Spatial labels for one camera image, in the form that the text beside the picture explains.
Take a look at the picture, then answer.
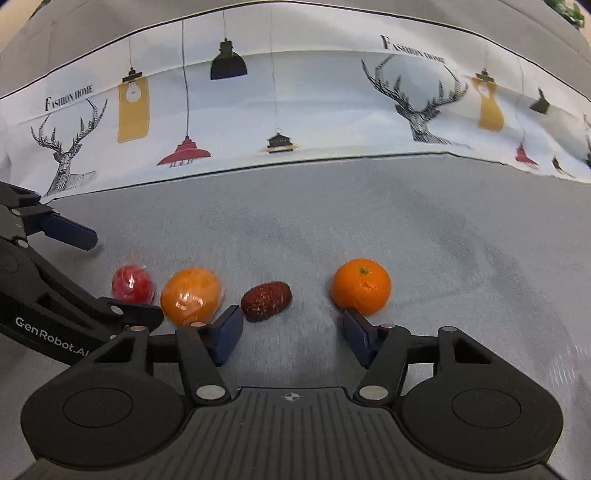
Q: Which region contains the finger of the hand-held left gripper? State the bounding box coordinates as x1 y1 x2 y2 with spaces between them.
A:
0 181 99 252
92 298 165 335

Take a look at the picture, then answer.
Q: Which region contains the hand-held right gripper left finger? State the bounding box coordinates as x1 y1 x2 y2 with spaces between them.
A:
90 305 245 409

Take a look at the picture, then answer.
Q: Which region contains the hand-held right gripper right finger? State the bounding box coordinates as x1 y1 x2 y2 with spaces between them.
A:
342 308 502 407

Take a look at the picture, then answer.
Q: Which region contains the small red apple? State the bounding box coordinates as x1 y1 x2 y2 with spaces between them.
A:
112 264 155 305

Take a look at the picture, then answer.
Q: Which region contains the dried red date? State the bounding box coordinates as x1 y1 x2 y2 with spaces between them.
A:
240 282 293 323

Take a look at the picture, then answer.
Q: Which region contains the mandarin orange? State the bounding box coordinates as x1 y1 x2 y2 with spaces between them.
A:
160 267 223 326
330 258 392 317

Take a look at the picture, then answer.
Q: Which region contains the deer printed white duvet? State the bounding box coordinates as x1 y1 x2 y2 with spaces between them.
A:
0 0 591 204

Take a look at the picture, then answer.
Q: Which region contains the green patterned cloth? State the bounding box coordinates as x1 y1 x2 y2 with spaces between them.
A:
545 0 587 28

